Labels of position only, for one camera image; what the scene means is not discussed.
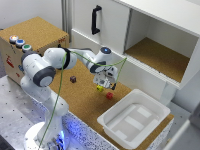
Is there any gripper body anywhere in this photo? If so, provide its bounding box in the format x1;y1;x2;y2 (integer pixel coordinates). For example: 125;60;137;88
92;65;119;91

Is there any pink block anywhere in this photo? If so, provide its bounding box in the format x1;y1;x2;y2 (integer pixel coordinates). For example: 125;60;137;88
106;92;114;100

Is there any purple block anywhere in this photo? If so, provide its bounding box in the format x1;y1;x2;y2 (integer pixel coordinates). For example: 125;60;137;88
69;75;78;84

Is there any white plastic box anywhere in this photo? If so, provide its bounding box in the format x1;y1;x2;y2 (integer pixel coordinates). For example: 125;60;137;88
96;88;172;149

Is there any white sliding door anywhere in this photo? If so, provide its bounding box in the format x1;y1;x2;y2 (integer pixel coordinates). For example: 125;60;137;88
71;0;131;56

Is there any white cabinet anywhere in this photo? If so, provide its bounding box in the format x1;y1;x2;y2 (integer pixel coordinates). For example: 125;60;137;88
69;0;200;107

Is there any wooden drawer box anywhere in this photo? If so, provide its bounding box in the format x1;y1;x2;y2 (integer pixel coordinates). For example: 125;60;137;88
0;16;71;86

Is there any green button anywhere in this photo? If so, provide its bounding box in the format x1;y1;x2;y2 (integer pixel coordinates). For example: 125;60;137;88
21;43;33;53

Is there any blue button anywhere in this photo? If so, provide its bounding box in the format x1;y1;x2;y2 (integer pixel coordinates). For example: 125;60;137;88
15;38;26;48

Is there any red button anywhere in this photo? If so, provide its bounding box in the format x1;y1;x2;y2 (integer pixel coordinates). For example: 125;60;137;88
9;34;19;44

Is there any green cable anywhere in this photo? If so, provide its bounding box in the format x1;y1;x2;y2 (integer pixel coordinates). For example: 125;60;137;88
38;50;128;148

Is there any black door handle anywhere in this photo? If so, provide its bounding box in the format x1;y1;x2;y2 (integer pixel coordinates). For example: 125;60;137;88
91;4;103;36

